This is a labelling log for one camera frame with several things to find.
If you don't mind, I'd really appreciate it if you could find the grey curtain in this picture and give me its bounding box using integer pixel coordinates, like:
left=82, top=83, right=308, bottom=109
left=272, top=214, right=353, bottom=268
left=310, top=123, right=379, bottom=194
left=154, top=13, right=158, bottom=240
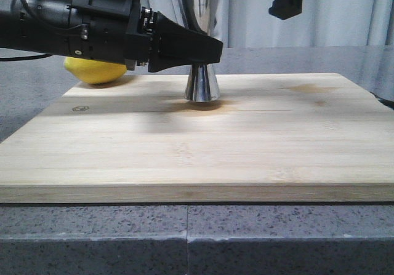
left=0, top=0, right=394, bottom=57

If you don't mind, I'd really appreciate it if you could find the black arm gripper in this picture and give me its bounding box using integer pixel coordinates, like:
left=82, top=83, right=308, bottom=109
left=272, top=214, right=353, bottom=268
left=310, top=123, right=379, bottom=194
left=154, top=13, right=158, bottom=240
left=68, top=0, right=223, bottom=72

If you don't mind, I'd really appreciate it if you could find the wooden cutting board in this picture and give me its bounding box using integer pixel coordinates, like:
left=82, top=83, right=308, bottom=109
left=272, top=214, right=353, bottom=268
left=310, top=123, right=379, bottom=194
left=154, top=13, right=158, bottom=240
left=1, top=73, right=393, bottom=203

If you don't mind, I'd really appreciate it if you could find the steel double jigger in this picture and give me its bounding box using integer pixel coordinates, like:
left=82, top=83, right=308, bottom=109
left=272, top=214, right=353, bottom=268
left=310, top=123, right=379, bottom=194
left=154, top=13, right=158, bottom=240
left=178, top=0, right=220, bottom=103

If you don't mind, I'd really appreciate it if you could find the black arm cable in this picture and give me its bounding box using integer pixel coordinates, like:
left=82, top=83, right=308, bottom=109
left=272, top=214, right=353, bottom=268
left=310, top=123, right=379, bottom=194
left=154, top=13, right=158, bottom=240
left=0, top=0, right=108, bottom=62

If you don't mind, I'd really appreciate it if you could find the yellow lemon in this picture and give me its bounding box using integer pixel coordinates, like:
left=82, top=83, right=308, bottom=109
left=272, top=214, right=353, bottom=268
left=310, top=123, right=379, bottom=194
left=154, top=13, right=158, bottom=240
left=63, top=57, right=127, bottom=84

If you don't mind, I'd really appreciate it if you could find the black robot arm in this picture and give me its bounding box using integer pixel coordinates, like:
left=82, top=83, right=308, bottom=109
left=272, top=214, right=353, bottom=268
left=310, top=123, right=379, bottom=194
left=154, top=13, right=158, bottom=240
left=1, top=0, right=223, bottom=73

